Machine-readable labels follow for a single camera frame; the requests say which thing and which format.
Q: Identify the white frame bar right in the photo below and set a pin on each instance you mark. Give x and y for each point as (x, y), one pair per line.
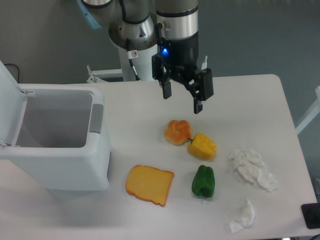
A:
(309, 114)

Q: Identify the yellow bell pepper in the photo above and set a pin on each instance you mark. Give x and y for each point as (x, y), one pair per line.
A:
(202, 146)

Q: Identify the orange bread roll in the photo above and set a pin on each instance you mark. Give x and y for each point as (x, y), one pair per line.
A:
(178, 132)

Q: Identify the white trash can lid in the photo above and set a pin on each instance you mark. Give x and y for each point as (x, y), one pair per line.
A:
(13, 102)

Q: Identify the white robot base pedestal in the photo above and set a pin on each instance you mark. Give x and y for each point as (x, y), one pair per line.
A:
(135, 65)

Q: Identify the small crumpled white tissue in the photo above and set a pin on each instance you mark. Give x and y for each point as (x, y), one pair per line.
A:
(245, 219)

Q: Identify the white trash can body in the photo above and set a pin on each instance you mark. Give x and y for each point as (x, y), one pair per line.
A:
(63, 141)

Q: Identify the green bell pepper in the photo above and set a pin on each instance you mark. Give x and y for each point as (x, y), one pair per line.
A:
(203, 184)

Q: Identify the large crumpled white tissue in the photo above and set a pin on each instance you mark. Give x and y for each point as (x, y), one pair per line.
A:
(251, 167)

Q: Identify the black device at edge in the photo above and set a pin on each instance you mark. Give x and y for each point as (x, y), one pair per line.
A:
(311, 215)

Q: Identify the toast bread slice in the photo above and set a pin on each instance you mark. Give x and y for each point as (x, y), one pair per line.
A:
(149, 184)

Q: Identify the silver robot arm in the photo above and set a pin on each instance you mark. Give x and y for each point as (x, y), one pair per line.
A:
(132, 26)

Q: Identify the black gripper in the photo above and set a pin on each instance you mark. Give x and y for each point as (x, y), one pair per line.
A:
(177, 61)

